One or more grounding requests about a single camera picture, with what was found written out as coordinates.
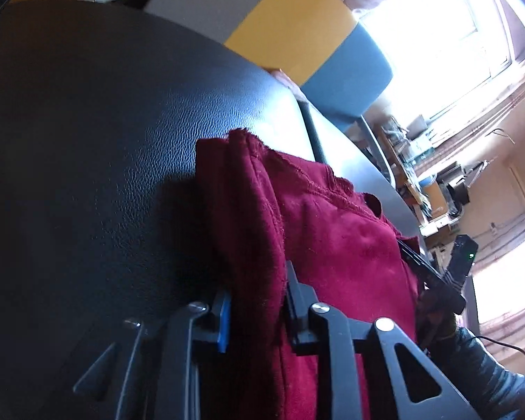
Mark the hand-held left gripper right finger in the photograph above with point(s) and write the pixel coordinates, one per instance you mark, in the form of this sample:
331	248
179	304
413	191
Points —
299	315

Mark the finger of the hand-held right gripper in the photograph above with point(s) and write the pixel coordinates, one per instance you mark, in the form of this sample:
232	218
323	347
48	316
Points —
433	278

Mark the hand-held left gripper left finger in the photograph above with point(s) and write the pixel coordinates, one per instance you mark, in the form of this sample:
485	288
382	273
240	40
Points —
223	328

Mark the dark red garment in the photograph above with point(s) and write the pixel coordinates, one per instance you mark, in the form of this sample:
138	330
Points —
341	249

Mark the person's right forearm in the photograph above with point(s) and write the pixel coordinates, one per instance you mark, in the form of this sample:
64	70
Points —
485	376

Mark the person's right hand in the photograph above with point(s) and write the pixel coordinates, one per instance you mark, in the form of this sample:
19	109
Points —
437	319

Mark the wooden desk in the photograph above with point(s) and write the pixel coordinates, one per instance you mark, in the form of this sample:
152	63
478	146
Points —
413	175

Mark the pink patterned curtain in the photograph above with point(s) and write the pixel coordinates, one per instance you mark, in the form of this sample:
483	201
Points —
485	118

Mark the bright window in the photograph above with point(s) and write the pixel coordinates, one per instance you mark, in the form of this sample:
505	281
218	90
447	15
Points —
433	43

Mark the pink fox print cushion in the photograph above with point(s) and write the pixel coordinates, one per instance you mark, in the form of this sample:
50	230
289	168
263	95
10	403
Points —
286	82

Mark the grey yellow blue sofa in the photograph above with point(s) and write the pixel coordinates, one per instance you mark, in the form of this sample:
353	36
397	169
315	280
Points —
297	30

